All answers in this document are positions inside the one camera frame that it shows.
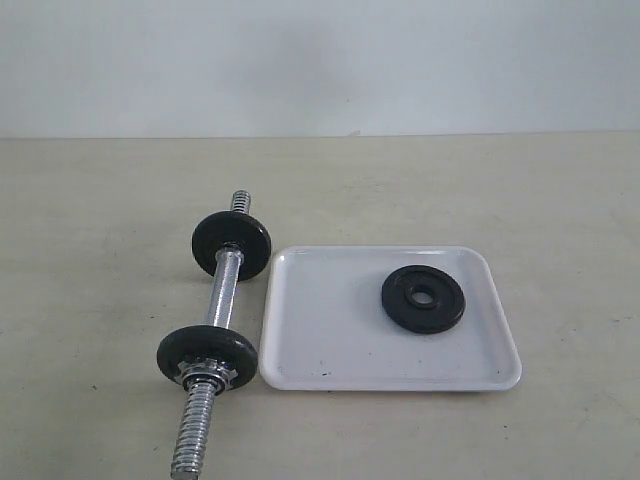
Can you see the black weight plate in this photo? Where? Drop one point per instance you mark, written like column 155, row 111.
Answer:
column 229, row 228
column 206, row 341
column 422, row 299

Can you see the chrome star collar nut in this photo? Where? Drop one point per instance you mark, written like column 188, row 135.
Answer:
column 218, row 373

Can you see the chrome threaded dumbbell bar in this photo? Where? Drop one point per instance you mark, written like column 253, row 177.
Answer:
column 191, row 443

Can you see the white plastic tray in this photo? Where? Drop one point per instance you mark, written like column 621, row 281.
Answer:
column 325, row 328

